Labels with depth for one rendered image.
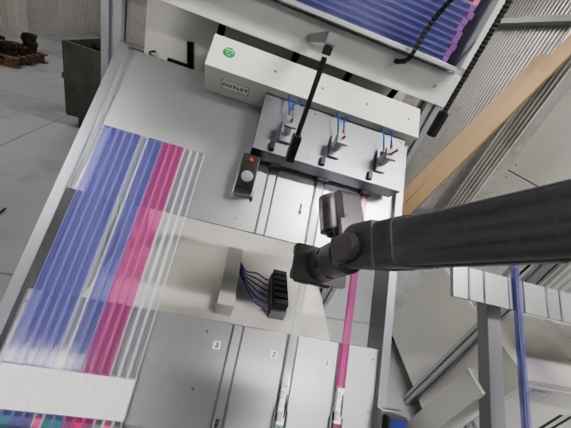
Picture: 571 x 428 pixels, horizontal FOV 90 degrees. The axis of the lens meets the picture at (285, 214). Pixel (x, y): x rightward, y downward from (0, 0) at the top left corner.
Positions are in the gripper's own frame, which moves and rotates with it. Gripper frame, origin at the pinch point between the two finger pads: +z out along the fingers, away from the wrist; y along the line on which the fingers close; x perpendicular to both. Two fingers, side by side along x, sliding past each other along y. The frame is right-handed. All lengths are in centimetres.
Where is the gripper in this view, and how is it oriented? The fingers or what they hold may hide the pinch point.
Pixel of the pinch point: (304, 272)
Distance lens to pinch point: 61.0
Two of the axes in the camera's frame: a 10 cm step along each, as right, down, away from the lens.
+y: -9.5, -2.4, -1.8
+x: -1.6, 9.2, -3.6
